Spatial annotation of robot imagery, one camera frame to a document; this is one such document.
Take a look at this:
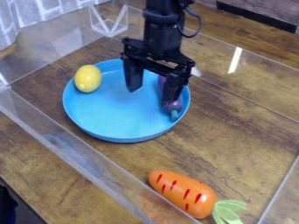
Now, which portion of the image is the yellow toy lemon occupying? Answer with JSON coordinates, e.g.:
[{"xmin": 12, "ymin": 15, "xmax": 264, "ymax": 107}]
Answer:
[{"xmin": 74, "ymin": 65, "xmax": 101, "ymax": 93}]

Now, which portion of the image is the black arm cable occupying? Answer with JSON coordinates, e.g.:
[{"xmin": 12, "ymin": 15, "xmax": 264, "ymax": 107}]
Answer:
[{"xmin": 176, "ymin": 3, "xmax": 203, "ymax": 39}]

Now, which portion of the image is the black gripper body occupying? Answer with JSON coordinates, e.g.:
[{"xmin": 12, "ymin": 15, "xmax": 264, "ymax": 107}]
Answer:
[{"xmin": 121, "ymin": 8, "xmax": 195, "ymax": 85}]

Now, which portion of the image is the blue round tray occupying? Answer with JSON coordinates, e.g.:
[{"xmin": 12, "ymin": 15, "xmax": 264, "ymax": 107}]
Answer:
[{"xmin": 61, "ymin": 59, "xmax": 179, "ymax": 143}]

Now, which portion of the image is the clear acrylic enclosure wall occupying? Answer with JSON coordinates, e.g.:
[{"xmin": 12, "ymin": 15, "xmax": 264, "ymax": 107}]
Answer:
[{"xmin": 0, "ymin": 0, "xmax": 299, "ymax": 224}]

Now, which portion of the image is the purple toy eggplant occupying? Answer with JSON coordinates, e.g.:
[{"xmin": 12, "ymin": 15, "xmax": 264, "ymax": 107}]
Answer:
[{"xmin": 157, "ymin": 76, "xmax": 183, "ymax": 121}]

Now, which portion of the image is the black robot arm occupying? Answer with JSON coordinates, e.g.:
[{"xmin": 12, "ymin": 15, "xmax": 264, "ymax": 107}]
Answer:
[{"xmin": 121, "ymin": 0, "xmax": 195, "ymax": 105}]

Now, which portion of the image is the orange toy carrot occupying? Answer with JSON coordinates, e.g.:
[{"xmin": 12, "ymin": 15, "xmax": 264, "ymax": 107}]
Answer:
[{"xmin": 148, "ymin": 170, "xmax": 247, "ymax": 224}]

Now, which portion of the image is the clear acrylic corner bracket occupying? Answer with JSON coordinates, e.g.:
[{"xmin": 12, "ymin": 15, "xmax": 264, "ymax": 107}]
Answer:
[{"xmin": 88, "ymin": 5, "xmax": 128, "ymax": 38}]

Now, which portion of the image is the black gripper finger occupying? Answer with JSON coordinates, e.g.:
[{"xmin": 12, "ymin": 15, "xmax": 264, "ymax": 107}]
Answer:
[
  {"xmin": 161, "ymin": 77, "xmax": 188, "ymax": 105},
  {"xmin": 124, "ymin": 59, "xmax": 144, "ymax": 92}
]

